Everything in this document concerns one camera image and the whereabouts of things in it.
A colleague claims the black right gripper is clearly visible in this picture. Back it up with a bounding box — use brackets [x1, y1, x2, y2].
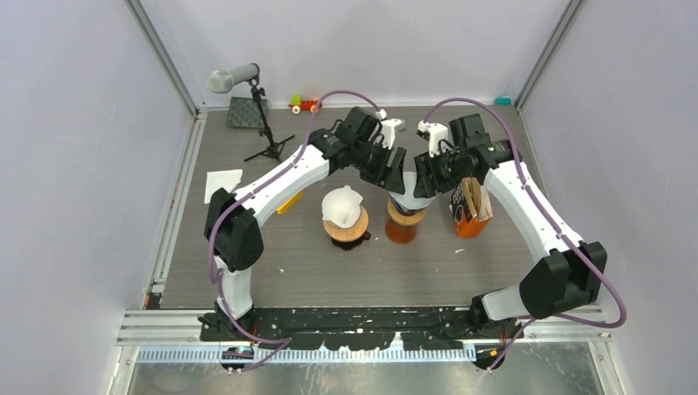
[414, 146, 472, 198]

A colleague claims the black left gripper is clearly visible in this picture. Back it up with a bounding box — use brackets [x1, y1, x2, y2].
[351, 140, 405, 194]

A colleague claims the small wooden ring holder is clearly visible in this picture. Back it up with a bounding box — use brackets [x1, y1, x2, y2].
[388, 201, 427, 226]

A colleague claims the orange coffee filter box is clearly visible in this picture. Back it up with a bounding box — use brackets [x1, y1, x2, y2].
[450, 177, 493, 239]

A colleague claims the amber glass carafe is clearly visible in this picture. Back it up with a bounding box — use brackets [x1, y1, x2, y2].
[385, 219, 418, 244]

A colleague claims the white paper coffee filter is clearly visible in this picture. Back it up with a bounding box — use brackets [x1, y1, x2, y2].
[321, 185, 363, 229]

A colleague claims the large wooden ring holder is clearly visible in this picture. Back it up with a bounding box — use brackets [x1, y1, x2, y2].
[323, 206, 369, 242]

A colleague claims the dark brown dripper cup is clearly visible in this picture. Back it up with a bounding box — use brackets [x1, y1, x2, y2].
[331, 231, 371, 251]

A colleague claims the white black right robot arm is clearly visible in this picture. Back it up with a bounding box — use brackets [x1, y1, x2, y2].
[414, 114, 607, 338]

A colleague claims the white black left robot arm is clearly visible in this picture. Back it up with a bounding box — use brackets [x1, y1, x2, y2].
[204, 107, 406, 341]

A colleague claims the yellow green toy brick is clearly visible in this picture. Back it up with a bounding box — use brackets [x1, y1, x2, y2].
[276, 191, 305, 215]

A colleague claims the toy brick car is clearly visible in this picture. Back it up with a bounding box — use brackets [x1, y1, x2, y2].
[288, 95, 322, 114]

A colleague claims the white paper sheet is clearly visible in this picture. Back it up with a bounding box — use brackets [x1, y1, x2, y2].
[203, 170, 243, 205]

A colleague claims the grey microphone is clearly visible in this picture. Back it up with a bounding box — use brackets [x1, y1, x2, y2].
[207, 63, 260, 94]

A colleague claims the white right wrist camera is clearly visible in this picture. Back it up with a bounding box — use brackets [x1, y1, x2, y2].
[416, 120, 454, 157]

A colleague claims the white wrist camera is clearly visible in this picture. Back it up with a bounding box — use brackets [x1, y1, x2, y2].
[372, 109, 407, 150]
[416, 120, 454, 157]

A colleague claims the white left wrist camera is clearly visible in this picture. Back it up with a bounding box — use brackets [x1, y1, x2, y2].
[372, 109, 407, 150]

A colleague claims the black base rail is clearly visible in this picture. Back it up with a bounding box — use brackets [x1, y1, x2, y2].
[198, 307, 521, 351]

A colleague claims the grey studded base plate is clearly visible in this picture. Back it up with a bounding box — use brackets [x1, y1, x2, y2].
[226, 97, 264, 129]

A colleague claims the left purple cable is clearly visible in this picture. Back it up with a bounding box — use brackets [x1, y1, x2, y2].
[206, 90, 387, 353]

